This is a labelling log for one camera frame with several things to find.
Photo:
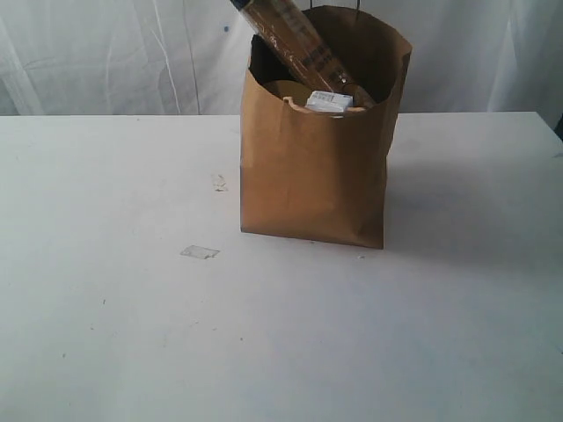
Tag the brown paper bag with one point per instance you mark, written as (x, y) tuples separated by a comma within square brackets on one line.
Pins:
[(313, 175)]

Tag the small white milk carton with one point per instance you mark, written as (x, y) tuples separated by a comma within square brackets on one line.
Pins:
[(328, 102)]

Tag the spaghetti packet with Italian flag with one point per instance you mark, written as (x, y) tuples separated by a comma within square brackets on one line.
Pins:
[(299, 46)]

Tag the torn paper scrap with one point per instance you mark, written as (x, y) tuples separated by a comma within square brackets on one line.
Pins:
[(219, 183)]

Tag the white curtain backdrop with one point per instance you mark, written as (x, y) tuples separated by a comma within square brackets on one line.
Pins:
[(189, 57)]

